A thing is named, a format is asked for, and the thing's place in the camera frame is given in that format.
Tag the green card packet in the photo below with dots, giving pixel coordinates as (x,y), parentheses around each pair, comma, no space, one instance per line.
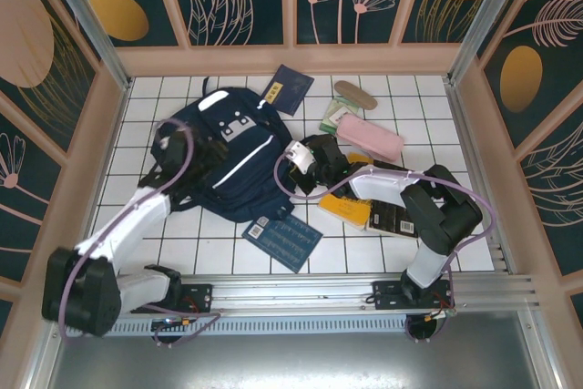
(334,115)

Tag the pink pencil case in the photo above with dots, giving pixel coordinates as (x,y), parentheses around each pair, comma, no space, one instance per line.
(369,136)

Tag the navy blue backpack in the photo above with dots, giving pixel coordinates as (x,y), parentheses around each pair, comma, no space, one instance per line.
(246,161)

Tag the thin blue booklet QR codes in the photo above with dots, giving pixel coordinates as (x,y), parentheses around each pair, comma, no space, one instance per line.
(284,243)

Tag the tan oval case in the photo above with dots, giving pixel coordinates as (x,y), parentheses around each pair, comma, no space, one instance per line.
(355,94)

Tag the dark navy book yellow label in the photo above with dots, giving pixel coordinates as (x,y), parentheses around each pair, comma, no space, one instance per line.
(289,88)

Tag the black book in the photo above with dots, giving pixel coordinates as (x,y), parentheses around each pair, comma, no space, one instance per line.
(387,220)

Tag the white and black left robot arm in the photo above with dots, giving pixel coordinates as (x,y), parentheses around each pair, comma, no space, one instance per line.
(136,220)

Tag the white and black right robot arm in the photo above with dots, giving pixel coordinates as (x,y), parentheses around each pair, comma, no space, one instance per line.
(382,184)

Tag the grey metal sheet panel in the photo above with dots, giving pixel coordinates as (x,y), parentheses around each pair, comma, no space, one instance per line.
(291,361)

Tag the aluminium mounting rail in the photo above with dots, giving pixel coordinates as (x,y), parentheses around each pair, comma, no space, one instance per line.
(291,291)

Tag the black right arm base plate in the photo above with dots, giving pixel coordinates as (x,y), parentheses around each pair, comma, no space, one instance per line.
(387,295)

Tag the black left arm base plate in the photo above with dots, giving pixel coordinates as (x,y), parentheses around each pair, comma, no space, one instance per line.
(200,295)

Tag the aluminium side rail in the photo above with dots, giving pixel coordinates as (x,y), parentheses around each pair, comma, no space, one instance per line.
(483,188)

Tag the aluminium frame post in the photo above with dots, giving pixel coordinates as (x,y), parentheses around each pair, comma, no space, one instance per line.
(492,15)
(86,20)

